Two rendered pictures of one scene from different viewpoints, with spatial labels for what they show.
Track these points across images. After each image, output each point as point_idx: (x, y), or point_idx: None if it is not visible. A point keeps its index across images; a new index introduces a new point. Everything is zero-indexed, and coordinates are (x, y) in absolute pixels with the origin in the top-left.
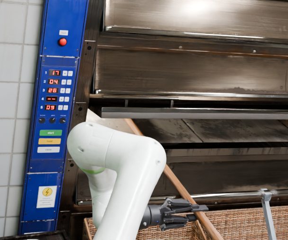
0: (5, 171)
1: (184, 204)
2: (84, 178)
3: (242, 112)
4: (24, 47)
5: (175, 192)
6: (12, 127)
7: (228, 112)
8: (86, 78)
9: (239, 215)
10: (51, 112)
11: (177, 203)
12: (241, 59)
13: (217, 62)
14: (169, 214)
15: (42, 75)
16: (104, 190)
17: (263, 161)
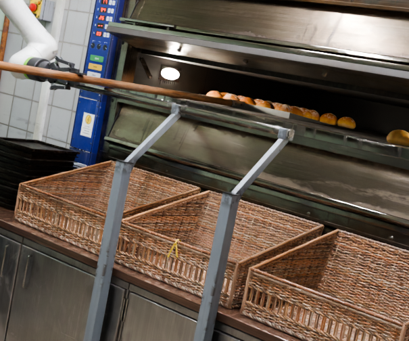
0: (71, 95)
1: (65, 62)
2: (121, 119)
3: (218, 40)
4: None
5: (186, 155)
6: (80, 53)
7: (205, 38)
8: (130, 13)
9: (245, 209)
10: (99, 38)
11: (60, 59)
12: (262, 4)
13: (238, 5)
14: (53, 69)
15: (97, 3)
16: (28, 42)
17: (293, 148)
